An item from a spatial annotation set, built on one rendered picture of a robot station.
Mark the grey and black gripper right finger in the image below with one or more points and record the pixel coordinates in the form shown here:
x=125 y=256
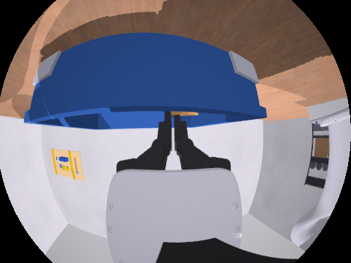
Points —
x=193 y=158

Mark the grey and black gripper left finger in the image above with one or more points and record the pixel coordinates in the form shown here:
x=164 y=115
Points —
x=155 y=158

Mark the blue plastic crate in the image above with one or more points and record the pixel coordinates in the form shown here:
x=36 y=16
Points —
x=87 y=85

